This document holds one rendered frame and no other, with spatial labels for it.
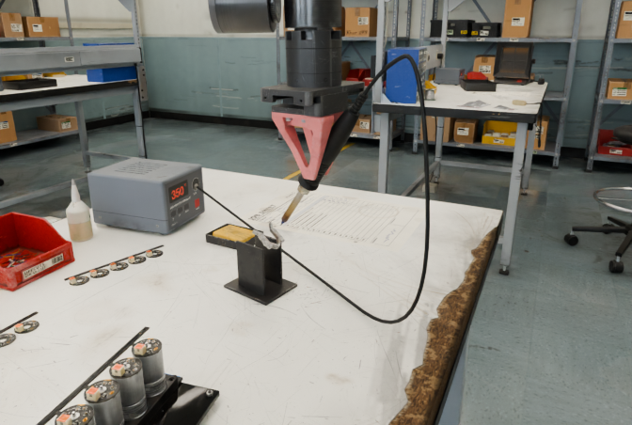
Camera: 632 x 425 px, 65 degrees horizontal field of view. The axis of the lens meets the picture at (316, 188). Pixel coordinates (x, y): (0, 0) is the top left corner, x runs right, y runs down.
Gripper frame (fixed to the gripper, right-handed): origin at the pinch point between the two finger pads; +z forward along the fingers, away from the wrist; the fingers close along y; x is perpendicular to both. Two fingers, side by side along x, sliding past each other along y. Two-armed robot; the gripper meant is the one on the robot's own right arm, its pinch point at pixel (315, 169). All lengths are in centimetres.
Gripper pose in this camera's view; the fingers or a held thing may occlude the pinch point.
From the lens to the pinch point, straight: 54.2
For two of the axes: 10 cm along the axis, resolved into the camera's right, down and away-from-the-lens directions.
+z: 0.2, 9.5, 3.0
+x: 8.0, 1.7, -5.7
